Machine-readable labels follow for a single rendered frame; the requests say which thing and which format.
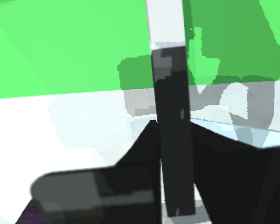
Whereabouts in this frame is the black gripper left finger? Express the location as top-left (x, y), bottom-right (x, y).
top-left (29, 120), bottom-right (162, 224)

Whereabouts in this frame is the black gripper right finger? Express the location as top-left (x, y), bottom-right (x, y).
top-left (191, 121), bottom-right (280, 224)

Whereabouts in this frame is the green flat mat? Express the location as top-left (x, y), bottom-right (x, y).
top-left (0, 0), bottom-right (280, 99)

